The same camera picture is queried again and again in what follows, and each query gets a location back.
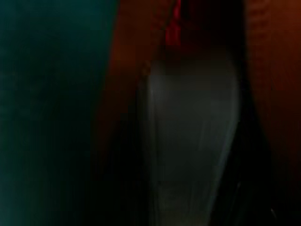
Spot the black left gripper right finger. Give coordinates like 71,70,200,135
211,75,290,226

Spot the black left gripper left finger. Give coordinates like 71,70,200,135
87,110,153,226

